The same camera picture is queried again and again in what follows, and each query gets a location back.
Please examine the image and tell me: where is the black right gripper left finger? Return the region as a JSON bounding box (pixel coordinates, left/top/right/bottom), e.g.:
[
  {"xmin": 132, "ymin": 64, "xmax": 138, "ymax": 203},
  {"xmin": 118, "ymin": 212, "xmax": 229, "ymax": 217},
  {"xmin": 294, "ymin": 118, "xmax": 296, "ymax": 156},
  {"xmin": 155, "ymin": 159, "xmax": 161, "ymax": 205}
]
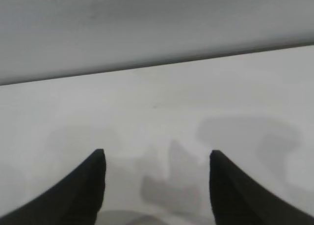
[{"xmin": 0, "ymin": 149, "xmax": 107, "ymax": 225}]

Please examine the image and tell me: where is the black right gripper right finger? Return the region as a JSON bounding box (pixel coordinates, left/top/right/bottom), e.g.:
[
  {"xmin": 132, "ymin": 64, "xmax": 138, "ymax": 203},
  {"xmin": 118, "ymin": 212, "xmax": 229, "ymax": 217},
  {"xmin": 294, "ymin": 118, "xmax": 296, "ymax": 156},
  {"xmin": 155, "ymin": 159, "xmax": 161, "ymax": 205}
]
[{"xmin": 209, "ymin": 150, "xmax": 314, "ymax": 225}]

